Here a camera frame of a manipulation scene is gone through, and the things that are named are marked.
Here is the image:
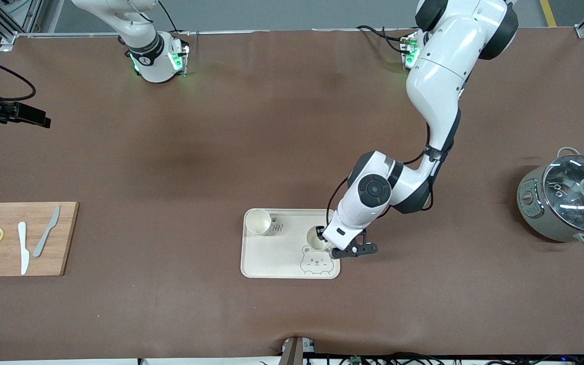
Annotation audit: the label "white plastic knife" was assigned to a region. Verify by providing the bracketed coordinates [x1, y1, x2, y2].
[18, 222, 30, 275]

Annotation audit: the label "white IKEA cup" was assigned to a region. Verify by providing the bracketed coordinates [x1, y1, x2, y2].
[305, 225, 334, 252]
[244, 208, 272, 235]

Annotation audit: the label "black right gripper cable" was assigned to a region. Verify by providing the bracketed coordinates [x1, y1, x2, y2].
[0, 50, 37, 103]

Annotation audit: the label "glass pot lid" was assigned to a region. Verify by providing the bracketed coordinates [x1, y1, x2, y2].
[541, 155, 584, 235]

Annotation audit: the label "grey plastic knife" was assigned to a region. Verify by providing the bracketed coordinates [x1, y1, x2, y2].
[32, 205, 61, 258]

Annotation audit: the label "brown table mat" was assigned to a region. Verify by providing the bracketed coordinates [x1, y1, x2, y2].
[0, 28, 584, 361]

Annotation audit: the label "black arm base cable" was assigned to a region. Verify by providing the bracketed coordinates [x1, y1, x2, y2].
[156, 0, 192, 37]
[356, 24, 410, 54]

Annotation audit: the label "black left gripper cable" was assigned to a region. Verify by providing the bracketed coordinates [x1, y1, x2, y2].
[325, 122, 450, 229]

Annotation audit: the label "black left arm base cable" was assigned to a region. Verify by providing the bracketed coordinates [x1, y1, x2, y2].
[356, 24, 410, 54]

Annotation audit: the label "cream bear print tray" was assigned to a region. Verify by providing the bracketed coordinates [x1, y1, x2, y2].
[240, 208, 341, 279]

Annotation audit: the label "black table edge cables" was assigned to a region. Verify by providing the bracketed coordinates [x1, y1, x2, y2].
[259, 352, 584, 365]

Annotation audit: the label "table edge camera mount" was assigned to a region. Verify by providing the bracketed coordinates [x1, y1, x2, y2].
[279, 336, 316, 365]

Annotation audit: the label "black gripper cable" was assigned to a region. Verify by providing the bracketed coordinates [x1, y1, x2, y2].
[0, 50, 37, 103]
[325, 122, 450, 229]

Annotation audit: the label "wooden cutting board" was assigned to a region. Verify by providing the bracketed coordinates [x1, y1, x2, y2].
[0, 202, 80, 277]

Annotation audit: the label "black right arm base cable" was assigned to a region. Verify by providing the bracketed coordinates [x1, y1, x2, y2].
[156, 0, 192, 37]

